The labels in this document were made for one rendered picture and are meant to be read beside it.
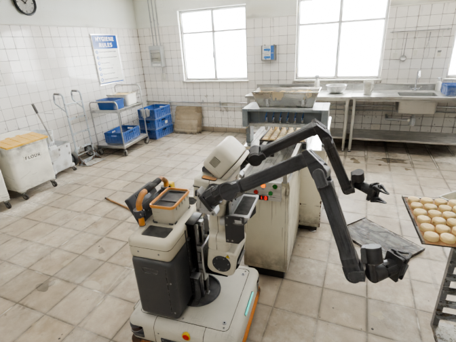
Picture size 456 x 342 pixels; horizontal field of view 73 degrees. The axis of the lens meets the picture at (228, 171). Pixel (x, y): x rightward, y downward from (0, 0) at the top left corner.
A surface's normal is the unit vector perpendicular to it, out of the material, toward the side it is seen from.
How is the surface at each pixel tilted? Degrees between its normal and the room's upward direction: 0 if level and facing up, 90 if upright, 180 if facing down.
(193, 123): 67
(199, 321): 0
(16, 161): 92
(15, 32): 90
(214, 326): 0
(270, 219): 90
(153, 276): 90
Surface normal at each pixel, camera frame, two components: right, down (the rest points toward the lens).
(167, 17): -0.38, 0.37
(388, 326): -0.05, -0.92
